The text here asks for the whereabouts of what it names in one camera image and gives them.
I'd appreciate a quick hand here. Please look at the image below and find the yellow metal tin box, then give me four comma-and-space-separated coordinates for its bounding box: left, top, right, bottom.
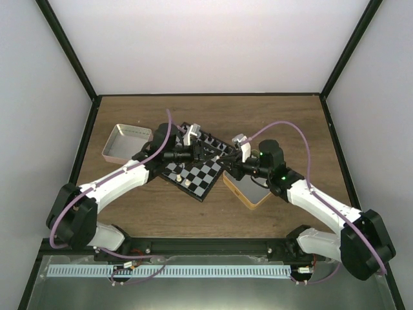
223, 172, 272, 210

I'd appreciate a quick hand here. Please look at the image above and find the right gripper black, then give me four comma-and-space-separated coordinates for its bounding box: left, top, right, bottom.
217, 152, 271, 181

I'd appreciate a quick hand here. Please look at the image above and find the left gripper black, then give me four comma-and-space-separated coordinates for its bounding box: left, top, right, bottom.
165, 141, 220, 167

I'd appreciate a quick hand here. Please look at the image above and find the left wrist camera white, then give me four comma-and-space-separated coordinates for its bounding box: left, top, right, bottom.
183, 123, 201, 146

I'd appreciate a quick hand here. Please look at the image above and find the black mounting rail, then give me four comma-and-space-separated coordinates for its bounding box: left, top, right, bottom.
93, 237, 327, 262

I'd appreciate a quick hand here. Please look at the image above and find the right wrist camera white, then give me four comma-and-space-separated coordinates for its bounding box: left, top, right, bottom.
232, 134, 251, 163

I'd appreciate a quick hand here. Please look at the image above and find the black white chess board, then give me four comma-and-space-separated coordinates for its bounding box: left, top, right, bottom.
160, 130, 234, 202

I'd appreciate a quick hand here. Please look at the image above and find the light blue slotted cable duct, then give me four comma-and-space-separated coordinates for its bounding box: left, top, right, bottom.
46, 264, 291, 279

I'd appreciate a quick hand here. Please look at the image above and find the black enclosure frame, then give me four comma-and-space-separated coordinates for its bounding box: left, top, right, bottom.
15, 0, 407, 310

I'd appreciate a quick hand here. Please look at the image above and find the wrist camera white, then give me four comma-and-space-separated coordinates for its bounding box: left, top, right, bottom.
232, 134, 251, 163
183, 123, 201, 146

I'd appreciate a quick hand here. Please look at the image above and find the pink metal tin tray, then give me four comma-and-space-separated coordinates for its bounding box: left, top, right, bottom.
101, 124, 153, 165

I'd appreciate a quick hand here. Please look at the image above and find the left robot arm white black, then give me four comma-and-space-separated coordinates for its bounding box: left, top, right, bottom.
46, 123, 206, 261

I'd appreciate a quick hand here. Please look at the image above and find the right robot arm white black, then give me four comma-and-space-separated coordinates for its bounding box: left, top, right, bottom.
225, 134, 396, 280

